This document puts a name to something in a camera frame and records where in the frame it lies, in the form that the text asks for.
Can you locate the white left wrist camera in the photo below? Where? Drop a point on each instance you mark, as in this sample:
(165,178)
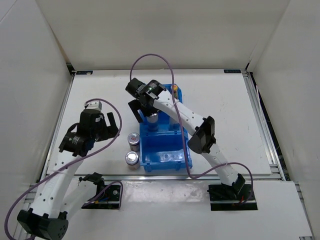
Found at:
(93,105)

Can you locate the sauce bottle yellow cap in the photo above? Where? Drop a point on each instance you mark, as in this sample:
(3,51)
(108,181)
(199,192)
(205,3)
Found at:
(174,90)

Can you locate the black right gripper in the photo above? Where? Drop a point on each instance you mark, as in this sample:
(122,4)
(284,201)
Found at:
(135,105)

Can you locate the blue near storage bin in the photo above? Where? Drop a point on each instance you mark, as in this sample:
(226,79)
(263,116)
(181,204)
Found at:
(163,152)

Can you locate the aluminium frame rail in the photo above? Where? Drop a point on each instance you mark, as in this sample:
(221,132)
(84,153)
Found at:
(286,216)

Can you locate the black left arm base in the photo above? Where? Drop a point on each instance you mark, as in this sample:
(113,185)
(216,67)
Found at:
(109,197)

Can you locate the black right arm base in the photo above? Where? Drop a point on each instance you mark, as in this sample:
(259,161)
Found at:
(222,199)

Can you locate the silver blue shaker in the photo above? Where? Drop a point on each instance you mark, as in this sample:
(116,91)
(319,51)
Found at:
(152,122)
(173,124)

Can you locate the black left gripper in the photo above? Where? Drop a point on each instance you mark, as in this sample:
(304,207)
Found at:
(110,131)

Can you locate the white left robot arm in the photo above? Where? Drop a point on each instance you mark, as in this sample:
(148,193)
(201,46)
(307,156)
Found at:
(49,215)

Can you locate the blue middle storage bin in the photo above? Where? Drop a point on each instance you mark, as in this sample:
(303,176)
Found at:
(163,126)

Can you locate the blue storage bin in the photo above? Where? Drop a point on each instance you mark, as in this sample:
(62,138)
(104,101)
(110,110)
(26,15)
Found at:
(163,126)
(180,92)
(163,152)

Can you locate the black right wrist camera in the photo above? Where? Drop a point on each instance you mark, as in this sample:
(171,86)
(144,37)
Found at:
(135,88)

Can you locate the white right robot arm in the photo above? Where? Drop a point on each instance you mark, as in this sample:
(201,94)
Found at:
(154,97)

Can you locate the blue far storage bin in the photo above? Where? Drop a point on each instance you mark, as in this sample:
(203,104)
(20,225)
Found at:
(180,92)

